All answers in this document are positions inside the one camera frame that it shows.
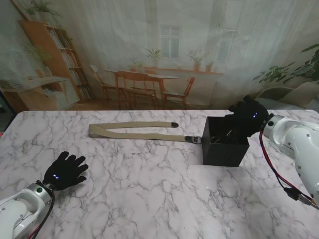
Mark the black belt storage box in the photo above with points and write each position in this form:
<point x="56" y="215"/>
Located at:
<point x="224" y="154"/>

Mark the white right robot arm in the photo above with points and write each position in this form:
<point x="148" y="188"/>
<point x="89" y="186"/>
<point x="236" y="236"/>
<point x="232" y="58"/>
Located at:
<point x="296" y="139"/>

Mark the dark brown woven belt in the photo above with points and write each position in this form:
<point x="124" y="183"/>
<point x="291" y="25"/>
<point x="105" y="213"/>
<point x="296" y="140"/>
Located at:
<point x="224" y="138"/>

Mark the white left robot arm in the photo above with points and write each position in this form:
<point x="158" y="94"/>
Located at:
<point x="17" y="209"/>

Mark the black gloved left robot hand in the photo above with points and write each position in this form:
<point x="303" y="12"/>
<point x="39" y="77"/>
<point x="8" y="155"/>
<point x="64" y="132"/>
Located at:
<point x="66" y="171"/>

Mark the printed room backdrop cloth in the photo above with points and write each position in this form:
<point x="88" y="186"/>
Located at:
<point x="159" y="49"/>

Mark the beige woven belt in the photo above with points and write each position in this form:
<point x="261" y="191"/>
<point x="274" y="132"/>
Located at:
<point x="129" y="135"/>

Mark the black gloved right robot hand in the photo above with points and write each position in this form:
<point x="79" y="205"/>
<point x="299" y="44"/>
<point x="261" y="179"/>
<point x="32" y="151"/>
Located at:
<point x="249" y="117"/>

